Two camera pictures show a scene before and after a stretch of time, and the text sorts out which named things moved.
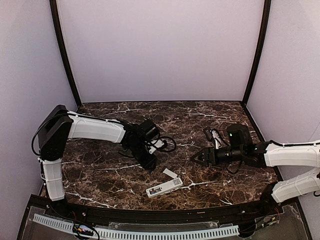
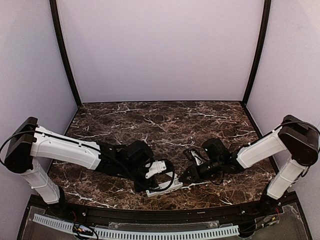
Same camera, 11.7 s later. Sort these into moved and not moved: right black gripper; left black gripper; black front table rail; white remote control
Moved: right black gripper; left black gripper
Not moved: white remote control; black front table rail
